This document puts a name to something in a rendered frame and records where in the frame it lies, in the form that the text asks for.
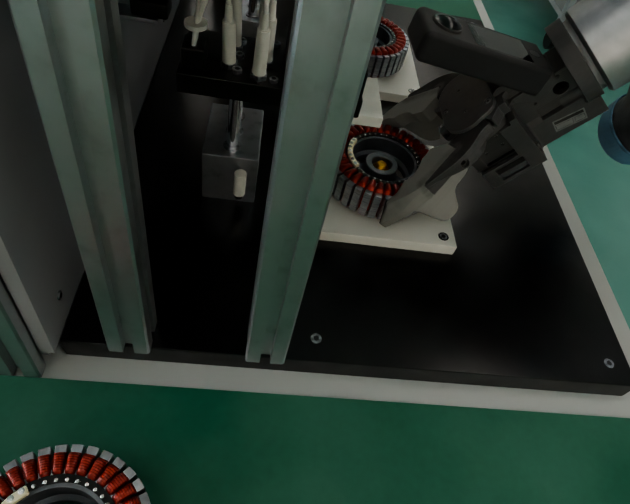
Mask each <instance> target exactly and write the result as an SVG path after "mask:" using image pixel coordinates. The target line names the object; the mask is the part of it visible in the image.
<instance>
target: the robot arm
mask: <svg viewBox="0 0 630 504"><path fill-rule="evenodd" d="M565 17H566V20H565V21H564V22H562V21H561V20H560V18H558V19H557V20H555V21H554V22H553V23H551V24H550V25H548V26H547V27H545V28H544V29H545V31H546V33H547V35H548V37H549V38H550V40H551V42H552V44H553V45H554V47H553V48H551V49H550V50H548V51H547V52H545V53H544V54H542V53H541V51H540V50H539V48H538V46H537V45H536V44H533V43H530V42H527V41H524V40H521V39H518V38H515V37H513V36H510V35H507V34H504V33H501V32H498V31H495V30H492V29H489V28H486V27H483V26H480V25H477V24H474V23H471V22H468V21H465V20H462V19H459V18H456V17H453V16H451V15H449V14H445V13H442V12H439V11H436V10H433V9H430V8H427V7H420V8H418V9H417V10H416V12H415V14H414V16H413V18H412V21H411V23H410V25H409V27H408V29H407V33H408V36H409V39H410V42H411V45H412V48H413V51H414V54H415V57H416V59H417V60H418V61H420V62H423V63H427V64H430V65H433V66H436V67H440V68H443V69H446V70H450V71H453V73H448V74H445V75H442V76H440V77H438V78H436V79H434V80H432V81H430V82H429V83H427V84H425V85H424V86H422V87H420V88H419V89H417V90H415V91H414V92H412V93H410V94H409V95H408V98H405V99H404V100H402V101H401V102H399V103H398V104H396V105H395V106H394V107H393V108H391V109H390V110H389V111H388V112H387V113H385V114H384V115H383V121H382V124H383V127H384V124H387V125H390V126H391V129H393V127H401V128H402V127H404V128H406V129H407V130H409V131H411V132H412V133H414V134H416V135H418V136H419V137H421V138H423V139H425V140H430V141H433V140H438V139H440V137H441V135H442V136H443V137H444V138H445V139H446V140H447V141H450V140H451V141H450V143H449V145H448V144H445V145H441V146H437V147H434V148H431V149H430V150H429V151H428V152H427V154H426V155H425V156H424V157H423V158H422V160H421V163H420V166H419V167H418V169H417V170H416V172H415V173H414V174H413V175H412V176H411V177H410V178H409V179H407V180H406V181H404V182H403V184H402V186H401V187H400V189H399V190H398V192H397V193H396V194H395V195H394V196H392V197H391V198H389V199H388V200H386V202H385V205H384V208H383V212H382V215H381V219H380V222H379V223H380V224H381V225H382V226H384V227H387V226H390V225H392V224H394V223H396V222H398V221H400V220H402V219H404V218H405V217H407V216H408V215H410V214H411V213H412V212H414V211H416V212H419V213H422V214H424V215H427V216H429V217H432V218H435V219H437V220H440V221H446V220H449V219H450V218H452V217H453V216H454V214H455V213H456V212H457V210H458V202H457V198H456V194H455V189H456V186H457V184H458V183H459V182H460V181H461V179H462V178H463V177H464V176H465V174H466V172H467V170H468V167H469V166H471V165H472V166H473V167H474V168H475V169H476V170H477V171H478V172H481V173H482V176H483V177H484V178H485V179H486V180H487V181H488V182H489V184H490V185H491V186H492V187H493V188H494V189H496V188H497V187H499V186H501V185H503V184H505V183H506V182H508V181H510V180H512V179H514V178H516V177H517V176H519V175H521V174H523V173H525V172H526V171H528V170H530V169H532V168H534V167H535V166H537V165H539V164H541V163H543V162H545V161H546V160H547V157H546V155H545V153H544V151H543V147H544V146H546V145H547V144H549V143H551V142H553V141H554V140H556V139H558V138H560V137H561V136H563V135H565V134H567V133H568V132H570V131H572V130H574V129H576V128H577V127H579V126H581V125H583V124H584V123H586V122H588V121H590V120H591V119H593V118H595V117H597V116H598V115H600V114H602V113H603V114H602V115H601V118H600V120H599V124H598V138H599V142H600V144H601V146H602V148H603V150H604V151H605V152H606V154H607V155H608V156H609V157H611V158H612V159H613V160H615V161H617V162H619V163H621V164H626V165H630V86H629V89H628V92H627V93H626V94H624V95H622V96H620V97H619V98H618V99H617V100H615V101H614V102H612V103H611V104H610V105H609V106H608V107H607V105H606V103H605V102H604V100H603V98H602V97H601V95H602V94H604V91H603V89H604V88H606V87H608V89H609V90H613V91H614V90H616V89H618V88H620V87H621V86H623V85H625V84H626V83H628V82H630V0H580V1H579V2H578V3H576V4H575V5H573V6H572V7H570V8H569V9H568V10H566V13H565ZM442 124H444V125H443V127H442V128H441V129H439V126H440V125H442ZM525 160H526V161H527V162H528V164H529V165H527V166H525V167H523V168H521V169H520V170H518V171H516V172H514V173H512V174H511V175H509V176H507V177H505V178H502V177H501V176H500V174H502V173H504V172H505V171H507V170H509V169H511V168H513V167H514V166H516V165H518V164H520V163H521V162H523V161H525Z"/></svg>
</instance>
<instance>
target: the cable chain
mask: <svg viewBox="0 0 630 504"><path fill-rule="evenodd" d="M118 7H119V15H120V19H126V20H132V21H138V22H145V23H151V24H157V25H158V23H159V20H160V19H163V20H167V19H168V17H169V14H170V12H171V9H172V0H130V4H124V3H118Z"/></svg>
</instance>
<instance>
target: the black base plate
mask: <svg viewBox="0 0 630 504"><path fill-rule="evenodd" d="M196 5H197V0H180V2H179V5H178V7H177V10H176V13H175V16H174V19H173V22H172V24H171V27H170V30H169V33H168V36H167V39H166V42H165V44H164V47H163V50H162V53H161V56H160V59H159V61H158V64H157V67H156V70H155V73H154V76H153V78H152V81H151V84H150V87H149V90H148V93H147V95H146V98H145V101H144V104H143V107H142V110H141V112H140V115H139V118H138V121H137V124H136V127H135V129H134V137H135V145H136V153H137V161H138V170H139V178H140V186H141V194H142V202H143V210H144V218H145V226H146V234H147V243H148V251H149V259H150V267H151V275H152V283H153V291H154V299H155V307H156V316H157V324H156V328H155V332H152V331H151V333H152V340H153V342H152V346H151V351H150V353H149V354H140V353H134V349H133V344H130V343H125V347H124V351H123V352H114V351H109V350H108V347H107V344H106V341H105V337H104V334H103V330H102V327H101V323H100V320H99V316H98V313H97V310H96V306H95V303H94V299H93V296H92V292H91V289H90V285H89V282H88V279H87V275H86V272H85V271H84V274H83V277H82V280H81V283H80V285H79V288H78V291H77V294H76V297H75V300H74V302H73V305H72V308H71V311H70V314H69V317H68V320H67V322H66V325H65V328H64V331H63V334H62V337H61V339H60V342H61V344H62V346H63V349H64V351H65V353H66V354H69V355H82V356H95V357H109V358H122V359H135V360H148V361H162V362H175V363H188V364H202V365H215V366H228V367H241V368H255V369H268V370H281V371H295V372H308V373H321V374H334V375H348V376H361V377H374V378H388V379H401V380H414V381H427V382H441V383H454V384H467V385H481V386H494V387H507V388H520V389H534V390H547V391H560V392H573V393H587V394H600V395H613V396H623V395H625V394H626V393H628V392H629V391H630V367H629V365H628V362H627V360H626V358H625V355H624V353H623V351H622V348H621V346H620V344H619V341H618V339H617V337H616V334H615V332H614V330H613V327H612V325H611V323H610V320H609V318H608V316H607V313H606V311H605V309H604V306H603V304H602V302H601V299H600V297H599V295H598V292H597V290H596V288H595V285H594V283H593V281H592V278H591V276H590V274H589V271H588V269H587V266H586V264H585V262H584V259H583V257H582V255H581V252H580V250H579V248H578V245H577V243H576V241H575V238H574V236H573V234H572V231H571V229H570V227H569V224H568V222H567V220H566V217H565V215H564V213H563V210H562V208H561V206H560V203H559V201H558V199H557V196H556V194H555V192H554V189H553V187H552V185H551V182H550V180H549V178H548V175H547V173H546V171H545V168H544V166H543V164H542V163H541V164H539V165H537V166H535V167H534V168H532V169H530V170H528V171H526V172H525V173H523V174H521V175H519V176H517V177H516V178H514V179H512V180H510V181H508V182H506V183H505V184H503V185H501V186H499V187H497V188H496V189H494V188H493V187H492V186H491V185H490V184H489V182H488V181H487V180H486V179H485V178H484V177H483V176H482V173H481V172H478V171H477V170H476V169H475V168H474V167H473V166H472V165H471V166H469V167H468V170H467V172H466V174H465V176H464V177H463V178H462V179H461V181H460V182H459V183H458V184H457V186H456V189H455V194H456V198H457V202H458V210H457V212H456V213H455V214H454V216H453V217H452V218H450V220H451V224H452V228H453V232H454V237H455V241H456V245H457V248H456V250H455V251H454V253H453V254H452V255H451V254H442V253H433V252H424V251H415V250H406V249H397V248H388V247H379V246H371V245H362V244H353V243H344V242H335V241H326V240H319V241H318V245H317V248H316V252H315V255H314V259H313V262H312V266H311V269H310V273H309V277H308V280H307V284H306V287H305V291H304V294H303V298H302V301H301V305H300V309H299V312H298V316H297V319H296V323H295V326H294V330H293V333H292V337H291V341H290V344H289V348H288V351H287V355H286V358H285V362H284V363H283V364H270V355H269V354H261V357H260V362H259V363H257V362H247V361H246V360H245V354H246V345H247V332H248V324H249V317H250V310H251V303H252V297H253V290H254V283H255V276H256V269H257V262H258V255H259V248H260V241H261V234H262V227H263V220H264V213H265V207H266V200H267V193H268V186H269V179H270V172H271V165H272V158H273V151H274V144H275V137H276V130H277V123H278V117H279V110H280V107H279V106H272V105H265V104H259V103H252V102H245V101H243V107H244V108H251V109H258V110H263V111H264V116H263V131H262V136H261V147H260V157H259V170H258V174H257V183H256V191H255V199H254V202H244V201H236V200H228V199H219V198H211V197H203V196H202V150H203V145H204V140H205V136H206V131H207V126H208V121H209V116H210V112H211V107H212V104H213V103H217V104H224V105H229V99H225V98H218V97H211V96H204V95H198V94H191V93H184V92H178V91H177V90H176V71H177V67H178V64H179V61H180V57H181V45H182V42H183V39H184V35H185V34H187V33H188V31H189V30H188V29H186V28H185V26H184V19H185V18H186V17H188V16H195V11H196Z"/></svg>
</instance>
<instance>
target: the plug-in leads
mask: <svg viewBox="0 0 630 504"><path fill-rule="evenodd" d="M207 2H208V0H197V5H196V11H195V16H188V17H186V18H185V19H184V26H185V28H186V29H188V30H189V31H193V33H192V34H188V33H187V34H185V35H184V39H183V42H182V45H181V66H182V68H186V69H192V70H199V71H204V70H205V67H206V63H207V59H208V38H207V37H206V36H200V35H199V32H203V31H205V30H207V28H208V22H207V20H206V19H204V18H203V17H202V16H203V13H204V10H205V7H206V5H207ZM276 4H277V1H276V0H261V1H260V11H259V26H258V27H257V35H256V43H255V51H254V59H253V67H252V69H251V73H250V79H252V80H254V81H256V82H263V81H266V79H267V71H266V69H268V68H273V59H274V58H273V51H274V42H275V34H276V25H277V18H276ZM242 49H243V43H242V0H226V3H225V15H224V18H223V20H222V57H221V63H220V67H222V68H224V69H226V70H232V67H233V66H237V63H238V59H236V51H242Z"/></svg>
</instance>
